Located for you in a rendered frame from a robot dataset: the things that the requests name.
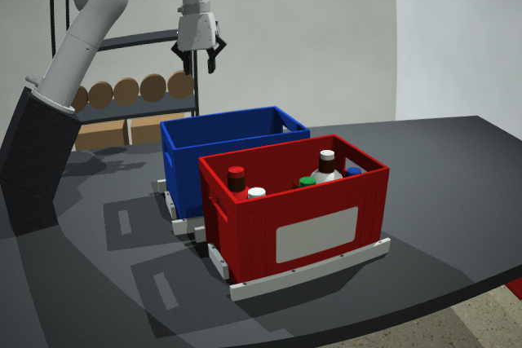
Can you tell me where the white bottle with brown label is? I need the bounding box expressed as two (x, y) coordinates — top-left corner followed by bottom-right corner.
(309, 150), (343, 184)

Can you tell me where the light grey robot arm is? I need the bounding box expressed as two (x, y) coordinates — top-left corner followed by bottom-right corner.
(25, 0), (210, 114)

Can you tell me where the blue bottle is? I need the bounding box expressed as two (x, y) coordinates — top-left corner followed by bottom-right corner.
(345, 167), (361, 178)

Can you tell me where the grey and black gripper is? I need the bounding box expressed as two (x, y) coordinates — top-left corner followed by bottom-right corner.
(171, 11), (227, 75)

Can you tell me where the red plastic crate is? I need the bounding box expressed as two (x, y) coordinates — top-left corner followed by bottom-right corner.
(203, 134), (390, 284)

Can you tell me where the blue plastic crate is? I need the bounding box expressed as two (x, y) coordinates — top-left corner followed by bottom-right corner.
(162, 106), (310, 220)

